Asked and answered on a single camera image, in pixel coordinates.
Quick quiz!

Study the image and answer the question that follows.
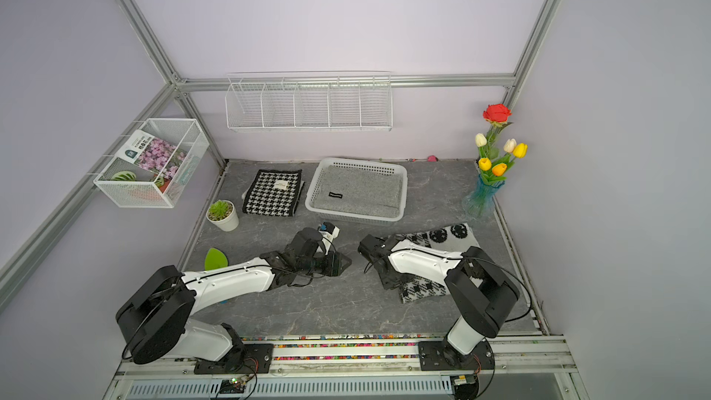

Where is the small potted green plant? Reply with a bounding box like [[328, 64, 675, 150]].
[[206, 200, 239, 233]]

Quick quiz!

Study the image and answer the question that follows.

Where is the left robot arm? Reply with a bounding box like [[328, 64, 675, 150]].
[[116, 222, 352, 373]]

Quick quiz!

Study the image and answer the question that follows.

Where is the glass vase with flowers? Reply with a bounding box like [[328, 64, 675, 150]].
[[462, 104, 529, 220]]

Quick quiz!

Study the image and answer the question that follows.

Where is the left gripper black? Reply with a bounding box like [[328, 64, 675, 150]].
[[297, 249, 353, 276]]

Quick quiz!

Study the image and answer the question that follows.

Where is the grey scarf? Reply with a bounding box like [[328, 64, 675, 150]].
[[312, 166, 402, 219]]

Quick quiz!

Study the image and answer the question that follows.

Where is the white plastic basket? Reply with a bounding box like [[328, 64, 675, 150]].
[[306, 157, 407, 225]]

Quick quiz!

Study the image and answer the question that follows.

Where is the green plastic scoop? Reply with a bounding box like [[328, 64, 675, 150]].
[[204, 248, 229, 271]]

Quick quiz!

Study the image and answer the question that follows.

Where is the houndstooth folded scarf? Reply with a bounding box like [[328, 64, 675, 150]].
[[242, 170, 304, 218]]

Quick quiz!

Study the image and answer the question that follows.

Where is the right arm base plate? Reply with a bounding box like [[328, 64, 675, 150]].
[[418, 340, 495, 373]]

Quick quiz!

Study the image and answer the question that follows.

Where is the flower seed packet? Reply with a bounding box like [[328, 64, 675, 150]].
[[115, 130, 187, 180]]

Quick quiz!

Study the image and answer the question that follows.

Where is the black white patterned scarf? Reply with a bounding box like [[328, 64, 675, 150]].
[[394, 223, 480, 304]]

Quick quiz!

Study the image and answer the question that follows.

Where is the white wire side basket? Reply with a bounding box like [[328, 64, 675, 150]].
[[94, 118, 209, 209]]

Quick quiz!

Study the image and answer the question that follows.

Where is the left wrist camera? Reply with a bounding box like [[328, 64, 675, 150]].
[[318, 222, 340, 248]]

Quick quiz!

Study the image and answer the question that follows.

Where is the white wire wall shelf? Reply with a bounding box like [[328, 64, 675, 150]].
[[225, 70, 394, 133]]

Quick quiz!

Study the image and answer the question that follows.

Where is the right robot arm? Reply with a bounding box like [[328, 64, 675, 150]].
[[358, 235, 521, 356]]

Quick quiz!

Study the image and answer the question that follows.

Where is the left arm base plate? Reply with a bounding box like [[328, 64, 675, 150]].
[[194, 344, 274, 375]]

